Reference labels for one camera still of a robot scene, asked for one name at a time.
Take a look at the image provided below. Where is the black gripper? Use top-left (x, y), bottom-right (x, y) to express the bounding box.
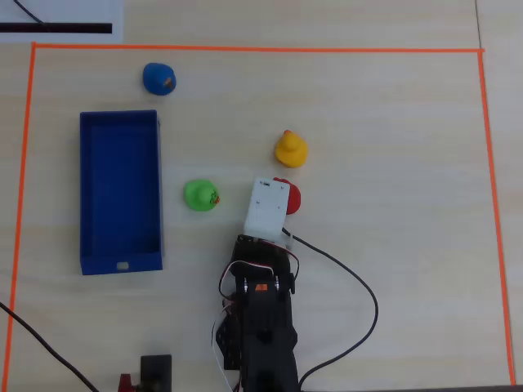
top-left (230, 234), bottom-right (298, 274)

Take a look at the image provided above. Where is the blue rubber duck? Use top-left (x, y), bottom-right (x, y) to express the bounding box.
top-left (142, 62), bottom-right (177, 96)

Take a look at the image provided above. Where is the red rubber duck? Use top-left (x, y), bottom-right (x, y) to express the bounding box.
top-left (272, 176), bottom-right (302, 216)

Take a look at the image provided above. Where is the green rubber duck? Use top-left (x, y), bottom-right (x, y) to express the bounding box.
top-left (183, 179), bottom-right (221, 212)

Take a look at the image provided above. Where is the yellow rubber duck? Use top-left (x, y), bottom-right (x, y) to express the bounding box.
top-left (275, 129), bottom-right (308, 169)

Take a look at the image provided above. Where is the blue rectangular plastic box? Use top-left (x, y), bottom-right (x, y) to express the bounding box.
top-left (78, 109), bottom-right (164, 276)

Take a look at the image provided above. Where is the small black box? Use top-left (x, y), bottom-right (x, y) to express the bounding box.
top-left (139, 354), bottom-right (173, 392)

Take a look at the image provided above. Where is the orange tape strip beside box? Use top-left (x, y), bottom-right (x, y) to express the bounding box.
top-left (1, 42), bottom-right (38, 392)

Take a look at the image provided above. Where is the long horizontal orange tape strip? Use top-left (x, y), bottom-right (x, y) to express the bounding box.
top-left (31, 42), bottom-right (486, 55)

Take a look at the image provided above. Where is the orange tape strip beside ducks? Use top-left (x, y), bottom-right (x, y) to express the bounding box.
top-left (476, 50), bottom-right (517, 386)

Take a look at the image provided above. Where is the black bar on paper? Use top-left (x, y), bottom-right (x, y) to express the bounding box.
top-left (0, 22), bottom-right (113, 35)

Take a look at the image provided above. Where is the white paper sheet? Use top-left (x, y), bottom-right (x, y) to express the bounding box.
top-left (0, 0), bottom-right (124, 43)

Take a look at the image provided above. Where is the wrist servo wire bundle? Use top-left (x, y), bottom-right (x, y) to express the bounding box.
top-left (218, 238), bottom-right (301, 300)

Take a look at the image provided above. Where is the white camera housing box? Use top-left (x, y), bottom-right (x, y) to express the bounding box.
top-left (244, 176), bottom-right (293, 239)

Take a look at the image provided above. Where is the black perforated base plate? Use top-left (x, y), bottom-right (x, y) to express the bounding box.
top-left (214, 300), bottom-right (246, 371)

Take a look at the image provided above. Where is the base servo wire bundle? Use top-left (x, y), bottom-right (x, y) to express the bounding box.
top-left (211, 296), bottom-right (243, 392)

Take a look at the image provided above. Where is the black camera cable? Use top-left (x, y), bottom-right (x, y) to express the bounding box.
top-left (281, 228), bottom-right (379, 391)

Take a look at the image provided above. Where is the thick black loose cable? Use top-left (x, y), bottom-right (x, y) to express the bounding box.
top-left (0, 301), bottom-right (101, 392)

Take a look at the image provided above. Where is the thin black cable on paper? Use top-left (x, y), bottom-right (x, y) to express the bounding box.
top-left (13, 0), bottom-right (49, 26)

